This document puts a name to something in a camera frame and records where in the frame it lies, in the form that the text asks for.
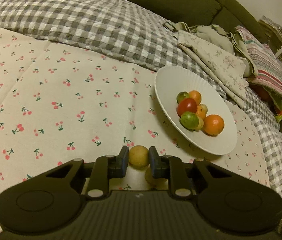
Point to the striped patterned pillow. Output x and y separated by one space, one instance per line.
268 72

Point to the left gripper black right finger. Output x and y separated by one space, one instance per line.
172 169

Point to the small orange kumquat front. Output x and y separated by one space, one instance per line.
202 115

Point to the grey checkered blanket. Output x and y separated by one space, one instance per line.
270 137

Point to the yellow-green tomato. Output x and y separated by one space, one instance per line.
202 108

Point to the large orange mandarin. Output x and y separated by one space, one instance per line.
213 125

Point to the folded floral cloth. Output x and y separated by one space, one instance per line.
223 67

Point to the yellow small fruit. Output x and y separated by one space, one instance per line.
138 156
153 181

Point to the cherry print cloth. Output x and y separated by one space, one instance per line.
59 102

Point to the green oval tomato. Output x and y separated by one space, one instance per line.
200 124

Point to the green round tomato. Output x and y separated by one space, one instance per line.
189 120

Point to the colourful book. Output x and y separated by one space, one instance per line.
271 98

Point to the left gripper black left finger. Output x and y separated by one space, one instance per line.
103 170

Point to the white paper plate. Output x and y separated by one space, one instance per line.
169 81

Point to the small orange kumquat back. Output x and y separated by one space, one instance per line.
195 95

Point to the green-red tomato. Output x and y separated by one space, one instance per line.
181 96

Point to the red tomato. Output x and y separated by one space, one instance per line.
187 105

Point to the small orange kumquat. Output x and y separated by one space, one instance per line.
202 115
195 95

